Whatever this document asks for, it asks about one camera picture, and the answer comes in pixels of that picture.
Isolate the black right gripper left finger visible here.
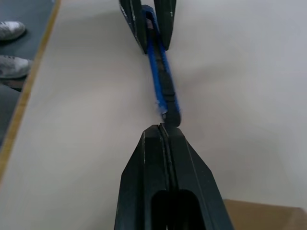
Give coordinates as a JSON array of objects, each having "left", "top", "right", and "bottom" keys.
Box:
[{"left": 114, "top": 124, "right": 172, "bottom": 230}]

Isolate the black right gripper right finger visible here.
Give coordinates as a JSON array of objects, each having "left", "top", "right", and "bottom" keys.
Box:
[{"left": 165, "top": 127, "right": 235, "bottom": 230}]

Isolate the white sneaker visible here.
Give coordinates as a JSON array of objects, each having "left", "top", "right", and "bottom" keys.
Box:
[
  {"left": 0, "top": 55, "right": 33, "bottom": 80},
  {"left": 0, "top": 21, "right": 27, "bottom": 41}
]

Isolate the brown cardboard box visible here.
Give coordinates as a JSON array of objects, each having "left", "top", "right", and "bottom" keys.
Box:
[{"left": 223, "top": 199, "right": 307, "bottom": 230}]

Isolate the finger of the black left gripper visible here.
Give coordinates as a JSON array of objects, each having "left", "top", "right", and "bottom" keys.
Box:
[
  {"left": 153, "top": 0, "right": 178, "bottom": 50},
  {"left": 118, "top": 0, "right": 151, "bottom": 56}
]

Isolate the blue pen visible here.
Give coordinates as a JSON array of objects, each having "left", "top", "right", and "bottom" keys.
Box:
[{"left": 143, "top": 4, "right": 182, "bottom": 127}]

